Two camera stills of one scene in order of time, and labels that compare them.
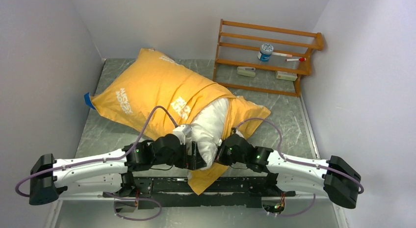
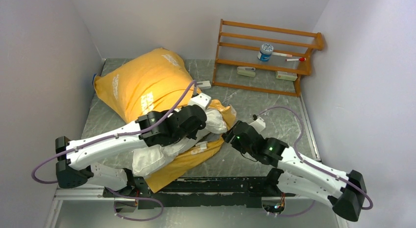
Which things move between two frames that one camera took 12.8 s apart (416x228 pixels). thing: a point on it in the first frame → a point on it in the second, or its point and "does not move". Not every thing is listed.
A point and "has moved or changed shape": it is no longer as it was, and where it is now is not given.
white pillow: (207, 129) has moved or changed shape
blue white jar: (266, 50) does not move
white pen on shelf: (281, 54) does not move
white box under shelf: (286, 75) does not move
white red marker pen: (301, 59) does not move
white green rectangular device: (246, 71) does not move
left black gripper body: (182, 160) → (189, 134)
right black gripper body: (231, 157) → (237, 144)
